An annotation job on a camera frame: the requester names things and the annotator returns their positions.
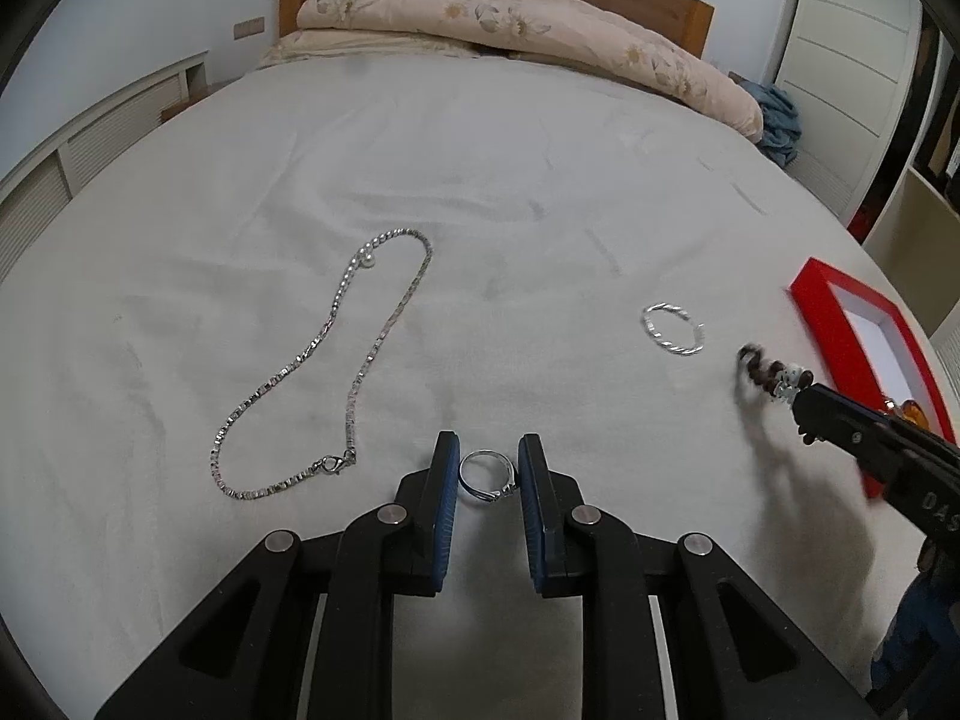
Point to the pink floral quilt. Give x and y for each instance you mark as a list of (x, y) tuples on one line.
[(525, 19)]

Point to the red shallow box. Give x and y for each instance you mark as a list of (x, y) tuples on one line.
[(832, 322)]

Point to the wall socket plate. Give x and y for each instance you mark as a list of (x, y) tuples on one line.
[(250, 28)]

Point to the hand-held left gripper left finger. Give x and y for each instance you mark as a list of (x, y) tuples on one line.
[(442, 510)]

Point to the cream pillow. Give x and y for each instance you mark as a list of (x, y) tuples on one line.
[(345, 45)]

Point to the blue crumpled cloth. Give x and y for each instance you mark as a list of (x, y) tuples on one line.
[(780, 120)]

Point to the amber translucent bangle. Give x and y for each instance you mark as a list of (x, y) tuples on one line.
[(911, 414)]

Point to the white louvered wall cabinet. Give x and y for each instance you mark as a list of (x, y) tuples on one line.
[(97, 135)]

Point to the small red object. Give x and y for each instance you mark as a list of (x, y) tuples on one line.
[(866, 217)]

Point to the white wardrobe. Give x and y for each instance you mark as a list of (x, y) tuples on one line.
[(847, 52)]

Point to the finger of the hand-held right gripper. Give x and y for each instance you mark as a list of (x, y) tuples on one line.
[(832, 420)]

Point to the wooden nightstand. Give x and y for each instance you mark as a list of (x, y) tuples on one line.
[(191, 99)]

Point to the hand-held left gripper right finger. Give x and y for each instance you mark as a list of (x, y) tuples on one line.
[(534, 517)]

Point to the person's blue clothing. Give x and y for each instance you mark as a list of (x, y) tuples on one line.
[(919, 630)]

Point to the cream open shelf unit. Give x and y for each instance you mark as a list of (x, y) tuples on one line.
[(915, 240)]

